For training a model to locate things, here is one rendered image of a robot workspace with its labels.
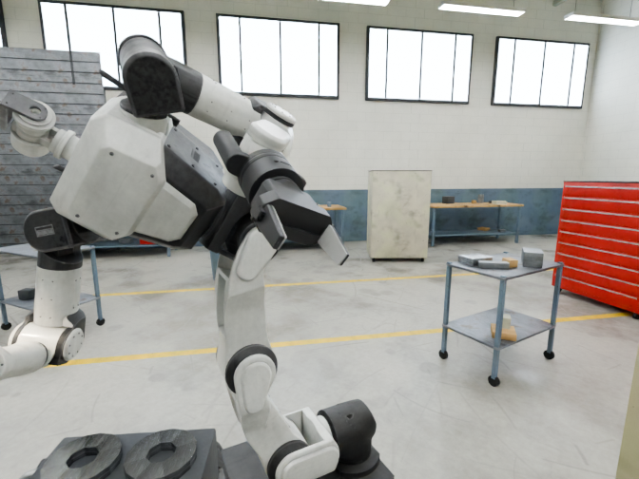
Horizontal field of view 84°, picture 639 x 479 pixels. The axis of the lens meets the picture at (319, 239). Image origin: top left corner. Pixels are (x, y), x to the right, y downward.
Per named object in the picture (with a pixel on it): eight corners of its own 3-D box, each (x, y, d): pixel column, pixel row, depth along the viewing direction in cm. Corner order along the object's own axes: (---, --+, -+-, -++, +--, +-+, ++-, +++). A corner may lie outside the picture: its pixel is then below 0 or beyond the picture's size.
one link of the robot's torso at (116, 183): (188, 224, 111) (63, 161, 94) (250, 139, 99) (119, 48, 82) (173, 290, 88) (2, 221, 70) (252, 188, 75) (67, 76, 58)
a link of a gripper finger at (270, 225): (276, 254, 42) (260, 224, 46) (289, 233, 41) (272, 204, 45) (264, 252, 41) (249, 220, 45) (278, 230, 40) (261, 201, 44)
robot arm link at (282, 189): (311, 259, 54) (284, 216, 63) (346, 210, 51) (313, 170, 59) (239, 242, 46) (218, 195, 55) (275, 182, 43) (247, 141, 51)
